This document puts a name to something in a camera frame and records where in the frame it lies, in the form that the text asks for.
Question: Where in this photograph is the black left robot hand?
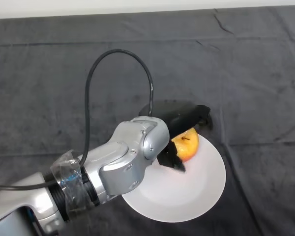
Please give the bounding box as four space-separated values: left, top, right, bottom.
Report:
138 99 214 174

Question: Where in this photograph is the red yellow apple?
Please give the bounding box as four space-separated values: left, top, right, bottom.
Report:
171 127 200 163

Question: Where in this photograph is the white round plate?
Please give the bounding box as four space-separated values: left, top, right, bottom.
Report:
121 134 227 224

